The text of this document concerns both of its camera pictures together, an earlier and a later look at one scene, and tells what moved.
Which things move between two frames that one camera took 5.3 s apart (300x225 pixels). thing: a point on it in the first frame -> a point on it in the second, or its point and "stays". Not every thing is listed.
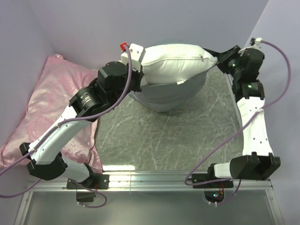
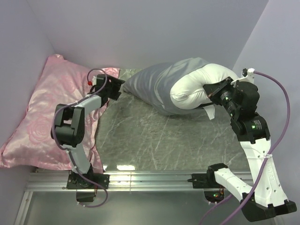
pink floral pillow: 49,103 stays
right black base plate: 210,176 stays
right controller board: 214,196 stays
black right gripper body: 229,63 -> 222,94
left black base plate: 95,182 stays
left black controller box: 85,196 stays
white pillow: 174,63 -> 187,92
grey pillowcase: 169,96 -> 150,87
